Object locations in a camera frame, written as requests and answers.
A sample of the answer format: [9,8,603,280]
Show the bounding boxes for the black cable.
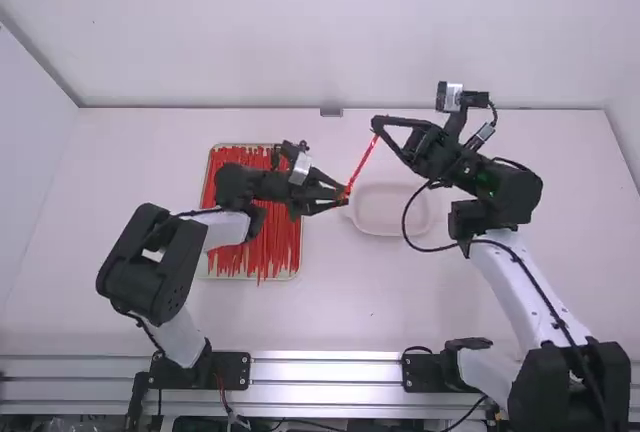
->
[401,179,461,253]
[464,99,500,151]

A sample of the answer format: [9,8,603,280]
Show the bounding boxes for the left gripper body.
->
[254,169,321,218]

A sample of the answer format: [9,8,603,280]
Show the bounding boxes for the pale tray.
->
[194,142,305,283]

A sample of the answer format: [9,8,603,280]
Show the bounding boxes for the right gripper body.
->
[402,121,481,188]

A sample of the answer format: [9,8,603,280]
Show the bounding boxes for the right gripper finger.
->
[369,114,442,134]
[371,125,417,172]

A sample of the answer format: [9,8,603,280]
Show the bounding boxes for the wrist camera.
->
[288,150,315,186]
[434,80,466,114]

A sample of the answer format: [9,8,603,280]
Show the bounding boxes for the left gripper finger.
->
[298,195,350,218]
[311,166,350,197]

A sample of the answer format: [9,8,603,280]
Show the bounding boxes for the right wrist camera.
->
[434,80,466,114]

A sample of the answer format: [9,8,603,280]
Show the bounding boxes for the row of orange cable ties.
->
[205,145,303,287]

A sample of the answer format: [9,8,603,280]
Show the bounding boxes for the silver rails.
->
[0,350,526,421]

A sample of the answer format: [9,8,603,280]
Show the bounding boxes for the orange cable tie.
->
[337,132,380,206]

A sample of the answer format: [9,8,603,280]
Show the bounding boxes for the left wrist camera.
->
[288,150,315,186]

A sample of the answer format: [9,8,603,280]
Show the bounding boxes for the white dish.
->
[341,181,436,239]

